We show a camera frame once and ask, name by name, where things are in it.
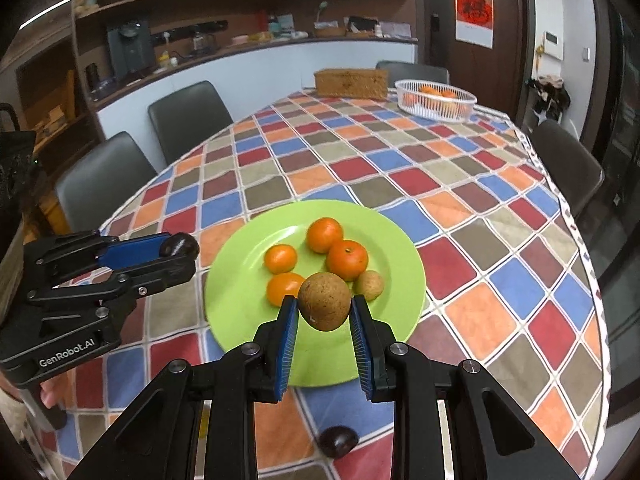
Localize red and white wall poster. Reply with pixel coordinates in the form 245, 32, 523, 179
453, 0, 496, 50

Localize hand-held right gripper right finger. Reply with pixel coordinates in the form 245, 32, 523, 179
350, 295, 581, 480

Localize green plate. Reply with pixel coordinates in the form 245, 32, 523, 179
204, 200, 427, 389

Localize small orange tangerine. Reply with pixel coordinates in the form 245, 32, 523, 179
266, 272, 307, 307
264, 243, 298, 275

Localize dark purple fruit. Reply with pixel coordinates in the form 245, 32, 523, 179
160, 233, 201, 260
319, 426, 360, 459

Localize dark bags pile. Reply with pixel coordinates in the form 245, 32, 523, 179
530, 74, 572, 121

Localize olive brown fruit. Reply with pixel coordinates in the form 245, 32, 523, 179
353, 270, 386, 302

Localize large orange tangerine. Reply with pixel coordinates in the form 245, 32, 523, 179
326, 240, 370, 281

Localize round tan fruit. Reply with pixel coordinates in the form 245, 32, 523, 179
298, 271, 353, 332

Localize medium orange tangerine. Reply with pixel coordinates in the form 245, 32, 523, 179
306, 217, 345, 254

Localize grey dining chair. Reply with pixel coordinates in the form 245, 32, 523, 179
529, 119, 606, 218
54, 131, 158, 235
375, 60, 451, 86
148, 80, 235, 166

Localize black coffee machine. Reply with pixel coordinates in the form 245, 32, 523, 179
105, 20, 157, 83

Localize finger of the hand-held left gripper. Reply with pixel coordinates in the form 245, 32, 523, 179
22, 230, 176, 282
27, 257, 197, 308

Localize wicker box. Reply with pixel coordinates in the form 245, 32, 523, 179
314, 68, 389, 100

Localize oranges in basket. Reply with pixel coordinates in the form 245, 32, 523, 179
406, 85, 460, 111

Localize white plastic basket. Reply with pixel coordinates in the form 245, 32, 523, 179
394, 79, 478, 123

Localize glass door cabinet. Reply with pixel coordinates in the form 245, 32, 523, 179
590, 0, 640, 401

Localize wooden wall shelf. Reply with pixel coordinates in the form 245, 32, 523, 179
70, 0, 281, 106

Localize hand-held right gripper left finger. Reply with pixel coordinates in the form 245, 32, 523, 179
67, 295, 301, 480

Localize white counter cabinet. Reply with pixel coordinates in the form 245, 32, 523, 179
95, 37, 420, 133

